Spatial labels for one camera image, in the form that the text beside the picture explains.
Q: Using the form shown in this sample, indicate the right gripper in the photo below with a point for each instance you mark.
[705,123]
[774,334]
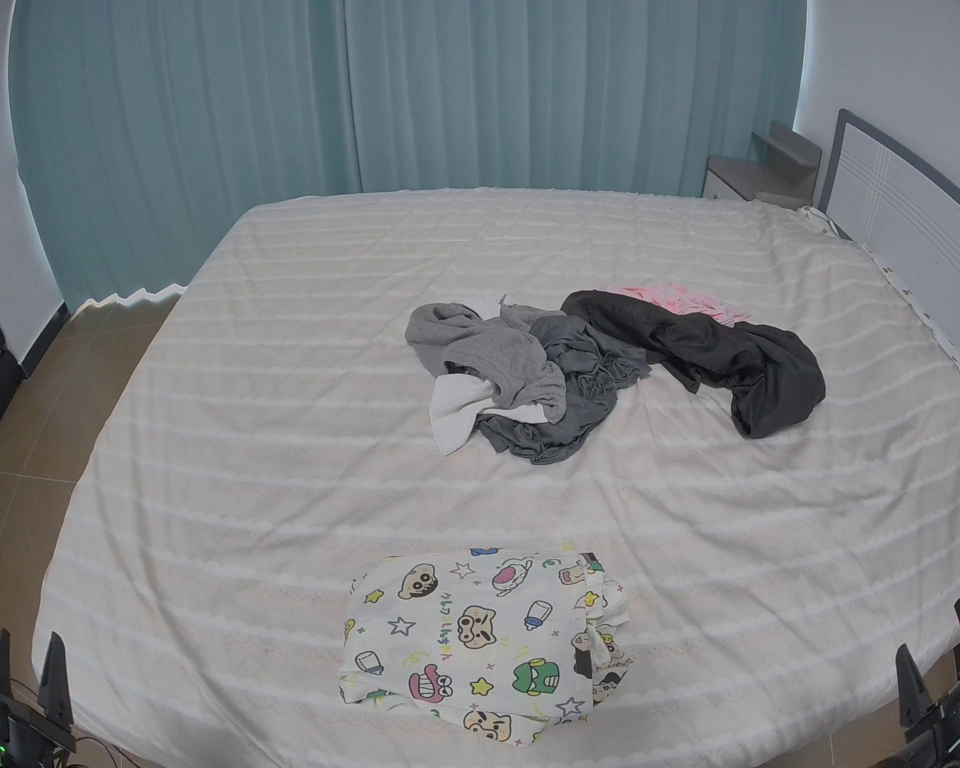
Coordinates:
[934,731]

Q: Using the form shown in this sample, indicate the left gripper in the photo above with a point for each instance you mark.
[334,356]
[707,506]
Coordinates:
[34,731]

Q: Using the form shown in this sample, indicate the white printed pyjama top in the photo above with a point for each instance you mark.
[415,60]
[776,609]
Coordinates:
[465,652]

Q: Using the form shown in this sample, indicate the black padded bench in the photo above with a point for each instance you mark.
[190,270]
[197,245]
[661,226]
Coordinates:
[7,375]

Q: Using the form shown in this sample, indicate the bed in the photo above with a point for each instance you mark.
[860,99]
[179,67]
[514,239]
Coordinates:
[300,450]

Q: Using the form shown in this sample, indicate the black garment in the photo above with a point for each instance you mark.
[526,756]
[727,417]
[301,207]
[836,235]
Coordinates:
[720,352]

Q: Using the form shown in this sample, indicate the pink garment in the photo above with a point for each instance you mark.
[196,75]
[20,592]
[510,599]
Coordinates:
[690,300]

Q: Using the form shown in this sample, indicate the dark grey garment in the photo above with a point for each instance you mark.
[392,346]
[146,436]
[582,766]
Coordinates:
[570,397]

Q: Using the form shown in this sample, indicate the white garment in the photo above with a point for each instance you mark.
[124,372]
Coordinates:
[454,412]

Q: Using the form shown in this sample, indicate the grey bedside table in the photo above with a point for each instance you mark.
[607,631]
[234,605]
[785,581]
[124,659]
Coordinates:
[757,176]

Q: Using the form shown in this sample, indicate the light grey knit garment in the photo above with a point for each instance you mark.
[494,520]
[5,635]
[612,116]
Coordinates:
[495,352]

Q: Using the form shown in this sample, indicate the blue-green curtain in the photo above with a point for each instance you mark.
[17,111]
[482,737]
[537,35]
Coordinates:
[570,90]
[187,142]

